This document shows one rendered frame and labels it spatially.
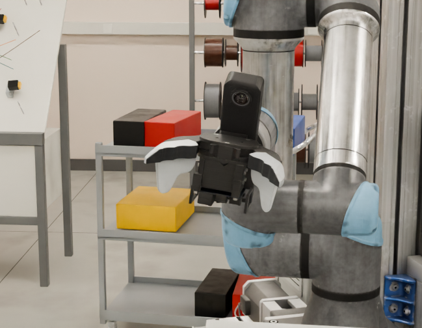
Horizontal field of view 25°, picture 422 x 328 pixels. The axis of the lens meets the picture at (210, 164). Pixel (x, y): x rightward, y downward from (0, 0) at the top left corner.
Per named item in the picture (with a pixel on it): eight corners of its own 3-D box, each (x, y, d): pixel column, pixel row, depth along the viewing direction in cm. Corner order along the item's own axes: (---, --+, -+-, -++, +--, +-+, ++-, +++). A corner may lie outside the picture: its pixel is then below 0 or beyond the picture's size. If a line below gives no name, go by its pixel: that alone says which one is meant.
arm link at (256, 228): (296, 253, 130) (297, 176, 128) (215, 249, 132) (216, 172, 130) (301, 237, 138) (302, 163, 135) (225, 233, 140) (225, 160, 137)
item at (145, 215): (100, 350, 444) (93, 123, 421) (130, 311, 492) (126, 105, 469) (310, 368, 425) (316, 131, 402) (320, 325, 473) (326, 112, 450)
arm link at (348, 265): (381, 296, 155) (384, 216, 152) (299, 291, 157) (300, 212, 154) (382, 273, 166) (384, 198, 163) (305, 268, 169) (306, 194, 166)
